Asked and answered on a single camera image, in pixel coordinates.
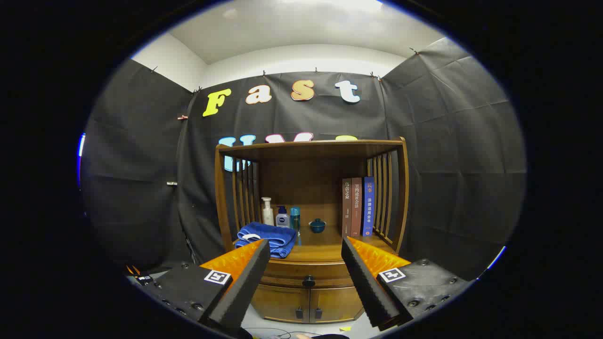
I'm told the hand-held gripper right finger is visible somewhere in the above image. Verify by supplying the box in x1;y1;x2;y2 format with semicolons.
342;236;472;330

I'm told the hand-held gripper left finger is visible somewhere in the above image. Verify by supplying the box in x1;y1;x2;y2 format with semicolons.
134;239;271;330

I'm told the wooden cabinet door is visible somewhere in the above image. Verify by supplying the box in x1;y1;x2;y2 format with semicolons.
251;284;310;323
309;286;364;323

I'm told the wooden countertop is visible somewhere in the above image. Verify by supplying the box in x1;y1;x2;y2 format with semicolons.
233;226;396;263

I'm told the wooden cabinet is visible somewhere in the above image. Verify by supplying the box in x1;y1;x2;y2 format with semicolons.
215;137;409;324

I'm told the blue folded towel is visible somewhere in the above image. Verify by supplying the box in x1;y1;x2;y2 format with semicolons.
235;222;297;258

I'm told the reddish brown book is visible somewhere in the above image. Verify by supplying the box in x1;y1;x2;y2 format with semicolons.
351;178;363;237

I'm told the dark brown book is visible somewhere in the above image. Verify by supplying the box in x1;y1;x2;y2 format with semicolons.
342;178;353;237

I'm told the blue book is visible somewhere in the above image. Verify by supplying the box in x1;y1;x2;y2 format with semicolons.
362;177;375;237

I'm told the thin floor cable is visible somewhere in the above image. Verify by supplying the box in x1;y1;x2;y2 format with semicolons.
243;327;293;339

